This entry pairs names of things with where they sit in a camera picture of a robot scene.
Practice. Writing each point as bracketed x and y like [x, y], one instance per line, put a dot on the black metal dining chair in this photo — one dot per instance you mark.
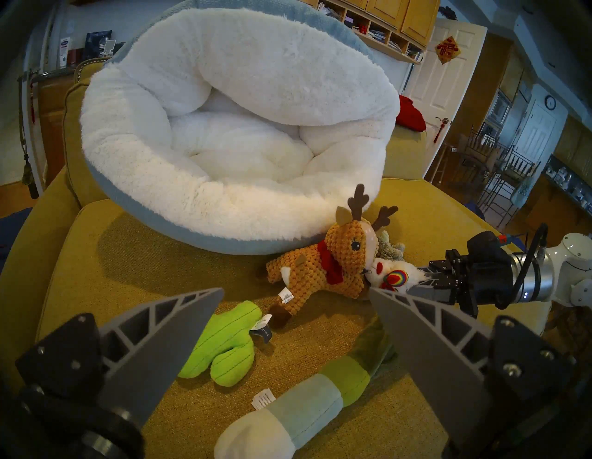
[508, 176]

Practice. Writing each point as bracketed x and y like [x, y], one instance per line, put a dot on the mustard yellow sofa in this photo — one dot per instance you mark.
[27, 240]

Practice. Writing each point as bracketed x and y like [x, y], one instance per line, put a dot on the round wall clock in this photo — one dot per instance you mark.
[550, 102]

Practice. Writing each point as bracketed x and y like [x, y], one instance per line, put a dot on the white lamb toy rainbow horns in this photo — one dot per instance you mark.
[397, 277]

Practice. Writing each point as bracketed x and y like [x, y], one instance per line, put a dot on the white blue plush dog bed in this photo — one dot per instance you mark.
[231, 139]

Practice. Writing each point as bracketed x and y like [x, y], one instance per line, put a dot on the white lotion bottle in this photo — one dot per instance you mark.
[65, 53]

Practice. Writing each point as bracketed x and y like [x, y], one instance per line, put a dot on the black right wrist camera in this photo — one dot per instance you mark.
[485, 243]

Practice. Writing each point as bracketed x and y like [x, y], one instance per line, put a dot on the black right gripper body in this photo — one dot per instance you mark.
[485, 282]

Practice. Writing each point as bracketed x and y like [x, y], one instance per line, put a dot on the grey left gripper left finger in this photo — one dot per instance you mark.
[152, 351]

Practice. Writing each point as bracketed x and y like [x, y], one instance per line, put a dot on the green cactus plush toy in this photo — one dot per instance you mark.
[226, 342]

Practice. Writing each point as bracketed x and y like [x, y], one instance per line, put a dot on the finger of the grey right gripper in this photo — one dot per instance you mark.
[439, 270]
[434, 292]

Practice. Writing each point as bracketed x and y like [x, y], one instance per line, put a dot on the dark blue box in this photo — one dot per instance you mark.
[95, 44]

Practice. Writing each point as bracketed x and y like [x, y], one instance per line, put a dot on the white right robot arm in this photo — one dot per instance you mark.
[573, 263]

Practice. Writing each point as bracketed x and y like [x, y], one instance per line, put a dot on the yellow sofa seat cushion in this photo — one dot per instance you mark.
[115, 268]
[462, 217]

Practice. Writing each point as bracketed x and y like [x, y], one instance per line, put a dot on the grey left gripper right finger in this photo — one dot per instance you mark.
[439, 361]

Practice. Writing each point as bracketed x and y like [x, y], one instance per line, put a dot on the orange reindeer plush toy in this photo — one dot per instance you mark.
[342, 259]

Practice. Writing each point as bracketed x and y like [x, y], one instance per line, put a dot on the wooden wall cabinets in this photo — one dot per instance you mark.
[416, 18]

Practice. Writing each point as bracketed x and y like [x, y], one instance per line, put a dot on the white panel door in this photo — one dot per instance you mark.
[444, 88]

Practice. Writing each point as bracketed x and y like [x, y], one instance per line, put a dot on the yellow sofa back cushion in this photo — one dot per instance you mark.
[407, 157]
[76, 152]

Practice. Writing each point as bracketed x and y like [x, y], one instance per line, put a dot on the granite counter wooden base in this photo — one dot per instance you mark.
[51, 129]

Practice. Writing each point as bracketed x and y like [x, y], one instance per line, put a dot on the navy blue floor cloth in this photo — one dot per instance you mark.
[11, 231]

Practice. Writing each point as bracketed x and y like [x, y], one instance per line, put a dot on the white green leek plush toy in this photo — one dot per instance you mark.
[300, 407]

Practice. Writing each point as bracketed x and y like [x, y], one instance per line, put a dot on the red diamond door decoration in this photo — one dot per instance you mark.
[447, 50]

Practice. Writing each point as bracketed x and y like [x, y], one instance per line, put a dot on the red blanket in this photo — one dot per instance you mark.
[411, 115]

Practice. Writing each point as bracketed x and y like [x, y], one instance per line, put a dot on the red tassel door ornament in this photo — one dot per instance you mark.
[438, 134]

